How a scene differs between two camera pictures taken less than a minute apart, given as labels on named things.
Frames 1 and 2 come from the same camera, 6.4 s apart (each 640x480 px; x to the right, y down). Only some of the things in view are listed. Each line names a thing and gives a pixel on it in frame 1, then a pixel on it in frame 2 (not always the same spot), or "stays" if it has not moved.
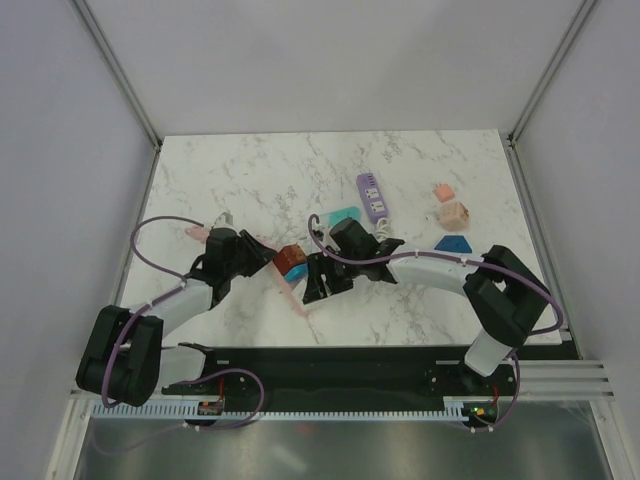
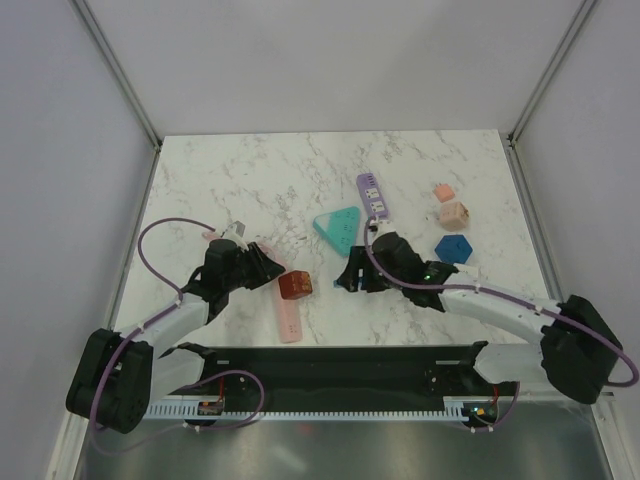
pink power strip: (290, 290) → (290, 310)
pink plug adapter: (443, 192) stays
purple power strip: (376, 205) stays
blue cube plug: (454, 243) stays
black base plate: (342, 373) stays
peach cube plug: (453, 216) stays
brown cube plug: (289, 256) → (295, 284)
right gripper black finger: (326, 275) → (358, 259)
